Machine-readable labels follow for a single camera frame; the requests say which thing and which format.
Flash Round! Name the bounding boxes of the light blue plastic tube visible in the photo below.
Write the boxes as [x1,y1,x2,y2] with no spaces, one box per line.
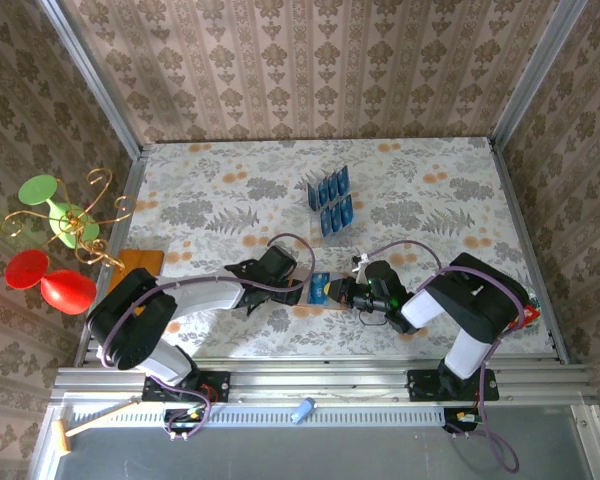
[289,397,319,426]

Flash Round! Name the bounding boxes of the green plastic goblet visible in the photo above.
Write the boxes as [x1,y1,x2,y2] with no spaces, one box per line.
[18,174,100,250]

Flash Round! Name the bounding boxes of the patterned ceramic bowl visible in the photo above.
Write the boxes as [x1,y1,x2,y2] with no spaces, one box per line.
[519,285,542,329]

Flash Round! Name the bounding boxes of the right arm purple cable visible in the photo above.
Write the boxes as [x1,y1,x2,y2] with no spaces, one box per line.
[352,239,526,475]

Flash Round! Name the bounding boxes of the gold wire hook stand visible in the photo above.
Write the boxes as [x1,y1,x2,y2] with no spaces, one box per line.
[0,167,139,274]

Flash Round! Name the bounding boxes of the aluminium table side rail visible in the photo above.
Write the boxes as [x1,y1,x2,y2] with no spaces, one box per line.
[487,137,572,365]
[73,144,147,369]

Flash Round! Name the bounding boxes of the black power connector block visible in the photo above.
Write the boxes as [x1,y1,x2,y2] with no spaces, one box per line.
[163,407,205,435]
[442,407,481,435]

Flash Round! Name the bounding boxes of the pink leather card holder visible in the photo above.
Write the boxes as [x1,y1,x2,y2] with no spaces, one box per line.
[287,271,354,311]

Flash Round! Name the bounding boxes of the clear acrylic card stand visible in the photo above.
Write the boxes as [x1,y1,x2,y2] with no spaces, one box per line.
[294,167,361,251]

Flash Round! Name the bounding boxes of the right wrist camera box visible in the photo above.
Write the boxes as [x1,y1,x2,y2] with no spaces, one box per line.
[366,261,400,292]

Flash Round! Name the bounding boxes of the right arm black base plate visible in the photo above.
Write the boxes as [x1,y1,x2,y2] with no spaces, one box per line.
[407,368,500,403]

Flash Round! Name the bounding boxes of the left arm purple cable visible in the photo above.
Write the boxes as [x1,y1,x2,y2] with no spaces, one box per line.
[97,232,316,442]

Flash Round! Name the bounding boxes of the red plastic goblet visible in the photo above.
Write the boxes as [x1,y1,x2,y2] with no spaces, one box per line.
[4,249,97,316]

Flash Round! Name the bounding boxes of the wooden mallet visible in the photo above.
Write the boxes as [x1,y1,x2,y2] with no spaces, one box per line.
[52,397,141,455]

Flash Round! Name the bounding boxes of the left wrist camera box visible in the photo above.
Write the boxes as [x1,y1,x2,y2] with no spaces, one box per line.
[258,243,297,277]

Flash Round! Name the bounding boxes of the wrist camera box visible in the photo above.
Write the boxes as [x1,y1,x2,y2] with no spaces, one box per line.
[366,261,400,292]
[258,243,297,277]

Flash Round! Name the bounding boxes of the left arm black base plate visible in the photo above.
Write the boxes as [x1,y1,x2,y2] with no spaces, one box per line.
[142,370,231,404]

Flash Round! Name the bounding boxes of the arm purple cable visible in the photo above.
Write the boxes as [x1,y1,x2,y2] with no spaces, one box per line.
[352,239,526,475]
[97,232,316,442]

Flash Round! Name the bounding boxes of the aluminium frame post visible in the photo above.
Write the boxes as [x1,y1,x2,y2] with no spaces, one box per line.
[35,0,146,160]
[488,0,590,147]

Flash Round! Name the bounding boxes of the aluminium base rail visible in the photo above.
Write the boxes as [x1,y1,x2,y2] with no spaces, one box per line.
[49,355,600,407]

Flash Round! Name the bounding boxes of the orange wooden board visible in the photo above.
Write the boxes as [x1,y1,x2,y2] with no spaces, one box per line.
[108,248,165,294]

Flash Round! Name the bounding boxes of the slotted grey cable duct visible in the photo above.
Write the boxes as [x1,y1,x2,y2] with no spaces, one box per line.
[69,402,449,427]

